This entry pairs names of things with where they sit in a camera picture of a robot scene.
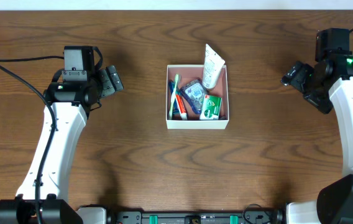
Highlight green white toothbrush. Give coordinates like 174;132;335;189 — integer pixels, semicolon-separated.
168;74;181;120

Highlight blue disposable razor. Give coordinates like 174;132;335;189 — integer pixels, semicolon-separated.
168;81;179;114

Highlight green red toothpaste tube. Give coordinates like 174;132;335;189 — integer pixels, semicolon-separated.
174;85;188;120

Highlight white lotion tube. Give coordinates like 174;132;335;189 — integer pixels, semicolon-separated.
202;44;225;90

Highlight green soap bar box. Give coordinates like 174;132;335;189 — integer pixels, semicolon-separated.
199;95;222;120

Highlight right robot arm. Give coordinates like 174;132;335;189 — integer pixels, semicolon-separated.
281;28;353;223

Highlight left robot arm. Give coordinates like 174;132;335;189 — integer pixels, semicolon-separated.
0;46;124;223

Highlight white open cardboard box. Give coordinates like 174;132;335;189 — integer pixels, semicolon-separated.
165;65;229;129

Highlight black mounting rail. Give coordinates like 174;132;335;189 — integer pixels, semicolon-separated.
108;208;286;224

